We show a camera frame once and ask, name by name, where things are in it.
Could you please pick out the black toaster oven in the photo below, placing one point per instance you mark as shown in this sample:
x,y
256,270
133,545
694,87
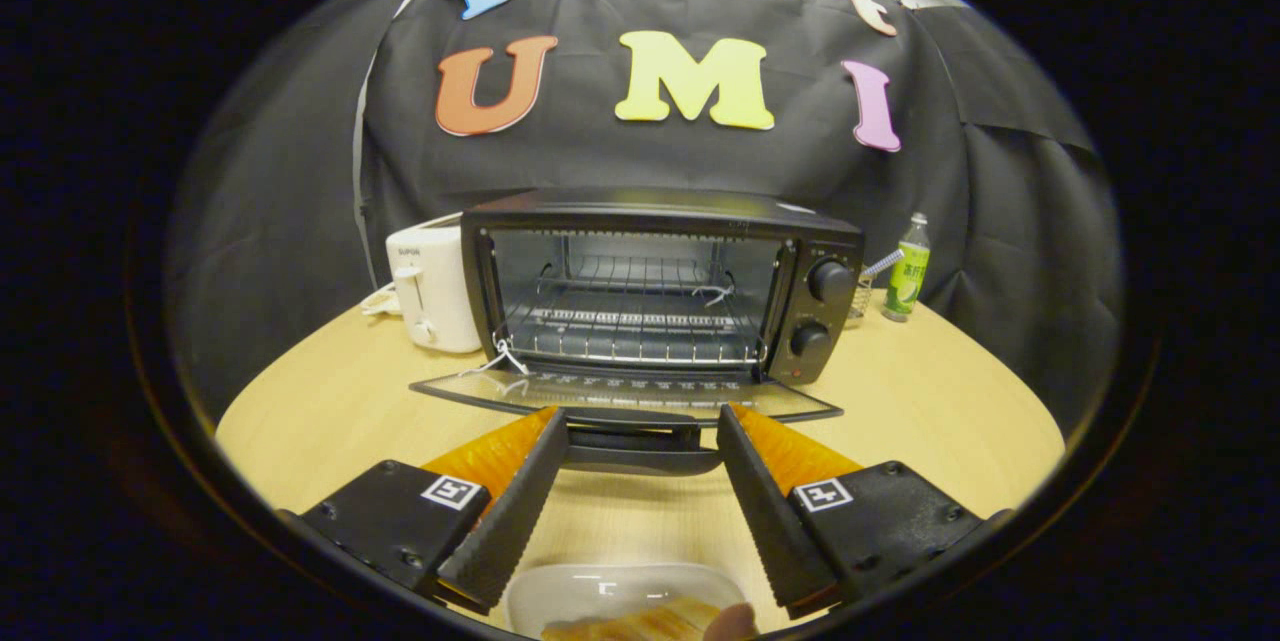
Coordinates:
x,y
650,211

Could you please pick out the yellow bread roll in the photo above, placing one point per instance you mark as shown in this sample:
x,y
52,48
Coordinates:
x,y
640,624

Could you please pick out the white pop-up toaster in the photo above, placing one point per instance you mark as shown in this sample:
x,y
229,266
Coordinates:
x,y
435,291

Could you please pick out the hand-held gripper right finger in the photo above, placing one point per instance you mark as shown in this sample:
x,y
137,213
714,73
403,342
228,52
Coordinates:
x,y
765,511

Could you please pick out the white oval plate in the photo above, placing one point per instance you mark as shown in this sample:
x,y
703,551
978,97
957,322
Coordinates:
x,y
600,583

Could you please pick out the black backdrop cloth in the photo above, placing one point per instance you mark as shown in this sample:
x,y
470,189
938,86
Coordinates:
x,y
620,161

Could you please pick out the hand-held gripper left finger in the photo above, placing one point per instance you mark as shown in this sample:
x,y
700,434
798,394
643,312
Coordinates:
x,y
510,511

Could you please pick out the green drink bottle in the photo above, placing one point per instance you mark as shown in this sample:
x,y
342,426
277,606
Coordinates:
x,y
908,276

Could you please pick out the glass jar with straw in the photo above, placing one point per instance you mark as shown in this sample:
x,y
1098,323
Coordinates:
x,y
857,306

